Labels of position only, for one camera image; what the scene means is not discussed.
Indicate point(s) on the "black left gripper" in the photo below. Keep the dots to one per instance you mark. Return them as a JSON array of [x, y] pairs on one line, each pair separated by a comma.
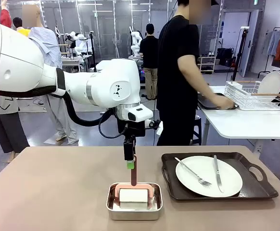
[[131, 128]]

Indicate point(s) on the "dark brown serving tray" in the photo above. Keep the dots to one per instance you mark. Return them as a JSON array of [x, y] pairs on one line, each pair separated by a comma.
[[207, 102], [250, 190]]

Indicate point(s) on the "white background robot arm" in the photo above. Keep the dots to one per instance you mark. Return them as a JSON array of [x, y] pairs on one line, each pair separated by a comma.
[[136, 38], [81, 47]]

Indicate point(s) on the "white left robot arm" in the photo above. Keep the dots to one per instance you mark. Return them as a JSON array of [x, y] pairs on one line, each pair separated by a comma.
[[22, 65]]

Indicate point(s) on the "person's right forearm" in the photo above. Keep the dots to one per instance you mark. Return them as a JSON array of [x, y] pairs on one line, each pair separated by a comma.
[[200, 84]]

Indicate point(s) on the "person's right hand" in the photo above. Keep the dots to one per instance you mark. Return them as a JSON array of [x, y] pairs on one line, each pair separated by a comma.
[[225, 103]]

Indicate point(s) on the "rectangular stainless steel tray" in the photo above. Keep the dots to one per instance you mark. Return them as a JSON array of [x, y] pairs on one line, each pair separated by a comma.
[[134, 215]]

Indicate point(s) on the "silver fork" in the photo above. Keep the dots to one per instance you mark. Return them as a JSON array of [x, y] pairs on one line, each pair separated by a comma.
[[190, 172]]

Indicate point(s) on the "silver table knife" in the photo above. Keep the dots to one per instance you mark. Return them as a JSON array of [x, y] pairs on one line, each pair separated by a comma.
[[218, 175]]

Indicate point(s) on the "person in black t-shirt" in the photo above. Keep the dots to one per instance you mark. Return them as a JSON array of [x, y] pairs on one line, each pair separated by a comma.
[[176, 72]]

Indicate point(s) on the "standing person in black shirt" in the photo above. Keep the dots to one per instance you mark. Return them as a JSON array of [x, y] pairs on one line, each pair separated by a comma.
[[149, 53]]

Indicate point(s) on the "thin black background tripod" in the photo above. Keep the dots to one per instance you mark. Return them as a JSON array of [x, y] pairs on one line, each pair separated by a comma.
[[93, 53]]

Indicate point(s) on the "white background desk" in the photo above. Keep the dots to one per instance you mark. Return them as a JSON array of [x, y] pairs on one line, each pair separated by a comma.
[[70, 62]]

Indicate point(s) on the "white shoe rack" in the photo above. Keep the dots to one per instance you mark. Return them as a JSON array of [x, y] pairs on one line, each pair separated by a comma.
[[207, 65]]

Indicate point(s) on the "white side table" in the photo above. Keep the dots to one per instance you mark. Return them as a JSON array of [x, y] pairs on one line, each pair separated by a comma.
[[245, 122]]

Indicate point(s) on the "mannequin in red jacket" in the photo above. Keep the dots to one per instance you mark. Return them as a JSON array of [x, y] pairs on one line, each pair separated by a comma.
[[7, 125]]

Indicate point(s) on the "mannequin in striped shirt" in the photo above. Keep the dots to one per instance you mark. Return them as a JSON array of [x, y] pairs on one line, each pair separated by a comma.
[[51, 48]]

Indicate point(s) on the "black bags pile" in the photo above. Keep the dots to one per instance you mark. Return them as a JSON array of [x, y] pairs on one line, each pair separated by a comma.
[[225, 56]]

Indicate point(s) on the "person in yellow hoodie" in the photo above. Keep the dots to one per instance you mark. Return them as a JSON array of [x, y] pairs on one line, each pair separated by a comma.
[[24, 32]]

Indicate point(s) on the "hanging grey garment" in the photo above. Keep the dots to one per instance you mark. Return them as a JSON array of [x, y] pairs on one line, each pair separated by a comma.
[[273, 43]]

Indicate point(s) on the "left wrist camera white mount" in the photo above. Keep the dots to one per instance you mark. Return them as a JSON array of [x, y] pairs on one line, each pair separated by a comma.
[[154, 125]]

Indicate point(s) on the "black tripod with camera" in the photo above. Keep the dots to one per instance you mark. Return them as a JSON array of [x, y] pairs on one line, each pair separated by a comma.
[[241, 48]]

